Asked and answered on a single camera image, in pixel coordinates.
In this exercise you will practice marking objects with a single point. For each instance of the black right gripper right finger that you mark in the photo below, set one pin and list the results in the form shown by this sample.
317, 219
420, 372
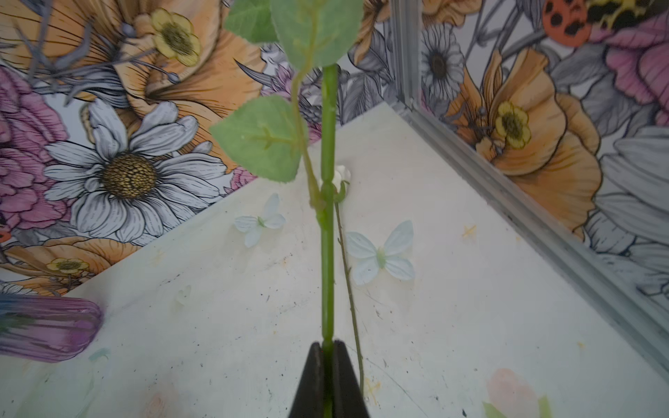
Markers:
347, 396

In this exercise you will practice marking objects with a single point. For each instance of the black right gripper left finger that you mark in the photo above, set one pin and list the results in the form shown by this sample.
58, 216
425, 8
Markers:
309, 398

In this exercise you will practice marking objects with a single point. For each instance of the orange rose stem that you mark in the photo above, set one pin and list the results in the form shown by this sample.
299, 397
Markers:
269, 137

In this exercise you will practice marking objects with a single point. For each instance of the blue purple glass vase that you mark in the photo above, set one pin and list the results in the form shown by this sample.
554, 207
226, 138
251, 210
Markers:
47, 329

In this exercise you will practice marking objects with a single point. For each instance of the small white rosebud stem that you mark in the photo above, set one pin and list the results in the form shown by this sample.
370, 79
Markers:
341, 181

